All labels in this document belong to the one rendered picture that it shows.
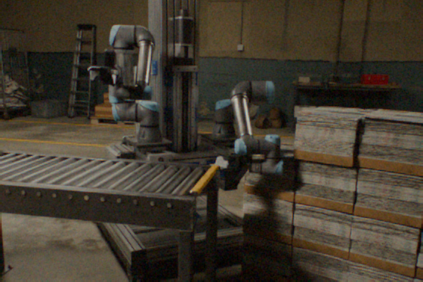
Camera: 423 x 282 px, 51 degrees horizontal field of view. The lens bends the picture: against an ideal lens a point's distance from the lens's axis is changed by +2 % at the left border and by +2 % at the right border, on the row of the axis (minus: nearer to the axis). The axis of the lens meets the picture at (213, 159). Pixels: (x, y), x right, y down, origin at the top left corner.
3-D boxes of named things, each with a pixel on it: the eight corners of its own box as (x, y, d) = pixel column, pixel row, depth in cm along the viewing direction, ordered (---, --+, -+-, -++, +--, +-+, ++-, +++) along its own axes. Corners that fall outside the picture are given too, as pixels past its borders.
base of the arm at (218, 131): (208, 134, 286) (208, 119, 284) (228, 133, 293) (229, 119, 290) (218, 138, 273) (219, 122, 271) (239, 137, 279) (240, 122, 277)
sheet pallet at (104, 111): (165, 122, 897) (165, 94, 884) (151, 128, 818) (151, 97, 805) (109, 119, 919) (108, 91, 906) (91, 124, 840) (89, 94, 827)
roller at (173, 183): (193, 172, 212) (189, 163, 211) (164, 203, 167) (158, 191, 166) (185, 177, 213) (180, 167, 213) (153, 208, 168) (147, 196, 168)
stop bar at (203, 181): (219, 168, 206) (219, 165, 205) (198, 196, 164) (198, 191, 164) (212, 168, 206) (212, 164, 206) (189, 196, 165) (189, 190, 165)
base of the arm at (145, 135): (133, 138, 265) (133, 122, 262) (157, 137, 271) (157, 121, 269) (140, 144, 251) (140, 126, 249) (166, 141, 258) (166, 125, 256)
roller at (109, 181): (142, 168, 217) (137, 159, 216) (100, 196, 172) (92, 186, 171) (134, 173, 218) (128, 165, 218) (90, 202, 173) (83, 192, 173)
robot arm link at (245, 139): (227, 75, 236) (238, 145, 205) (248, 75, 237) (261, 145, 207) (225, 91, 245) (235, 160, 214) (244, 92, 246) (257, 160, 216)
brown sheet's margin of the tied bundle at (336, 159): (304, 153, 229) (305, 144, 228) (362, 160, 214) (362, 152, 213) (292, 158, 216) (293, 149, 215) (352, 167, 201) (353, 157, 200)
